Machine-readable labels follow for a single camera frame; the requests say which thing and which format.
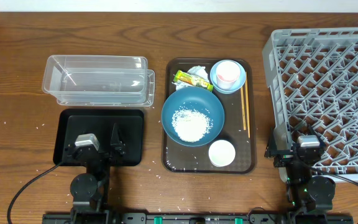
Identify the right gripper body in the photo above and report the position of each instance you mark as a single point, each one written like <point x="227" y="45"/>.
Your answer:
<point x="284" y="157"/>

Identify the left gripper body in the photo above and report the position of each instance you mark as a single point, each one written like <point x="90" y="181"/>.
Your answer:
<point x="107" y="160"/>

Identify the white rice pile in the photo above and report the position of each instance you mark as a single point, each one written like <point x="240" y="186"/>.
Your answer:
<point x="191" y="125"/>

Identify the dark blue plate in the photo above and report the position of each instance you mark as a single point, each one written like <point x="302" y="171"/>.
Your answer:
<point x="193" y="98"/>

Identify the small white cup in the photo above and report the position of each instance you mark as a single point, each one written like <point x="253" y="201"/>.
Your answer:
<point x="221" y="153"/>

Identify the green yellow snack wrapper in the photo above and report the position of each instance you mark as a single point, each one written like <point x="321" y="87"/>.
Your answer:
<point x="192" y="80"/>

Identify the pink plastic cup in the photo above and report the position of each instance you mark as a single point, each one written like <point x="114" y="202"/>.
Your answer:
<point x="227" y="73"/>

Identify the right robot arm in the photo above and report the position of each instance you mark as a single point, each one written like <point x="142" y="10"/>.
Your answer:
<point x="307" y="193"/>

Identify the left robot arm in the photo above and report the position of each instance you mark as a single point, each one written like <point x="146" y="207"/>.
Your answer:
<point x="88" y="189"/>

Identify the grey dishwasher rack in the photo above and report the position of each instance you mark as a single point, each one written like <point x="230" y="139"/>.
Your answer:
<point x="312" y="75"/>

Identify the black plastic tray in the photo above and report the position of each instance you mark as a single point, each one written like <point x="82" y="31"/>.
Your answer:
<point x="74" y="122"/>

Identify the left wooden chopstick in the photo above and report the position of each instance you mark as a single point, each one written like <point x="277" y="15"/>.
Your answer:
<point x="243" y="109"/>

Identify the wooden chopstick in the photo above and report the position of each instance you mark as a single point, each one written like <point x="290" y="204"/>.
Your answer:
<point x="243" y="109"/>
<point x="247" y="105"/>

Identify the clear plastic bin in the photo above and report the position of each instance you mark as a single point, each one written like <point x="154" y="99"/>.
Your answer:
<point x="99" y="80"/>

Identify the light blue bowl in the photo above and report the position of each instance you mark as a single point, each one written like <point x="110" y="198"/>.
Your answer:
<point x="236" y="86"/>

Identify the brown serving tray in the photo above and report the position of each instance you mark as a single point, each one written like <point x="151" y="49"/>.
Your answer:
<point x="178" y="158"/>

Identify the right wooden chopstick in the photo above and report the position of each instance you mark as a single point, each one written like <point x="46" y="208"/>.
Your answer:
<point x="247" y="105"/>

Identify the crumpled white tissue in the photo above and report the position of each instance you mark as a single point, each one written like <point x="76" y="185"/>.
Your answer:
<point x="196" y="70"/>

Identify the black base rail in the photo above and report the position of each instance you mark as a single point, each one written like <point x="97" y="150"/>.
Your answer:
<point x="141" y="218"/>

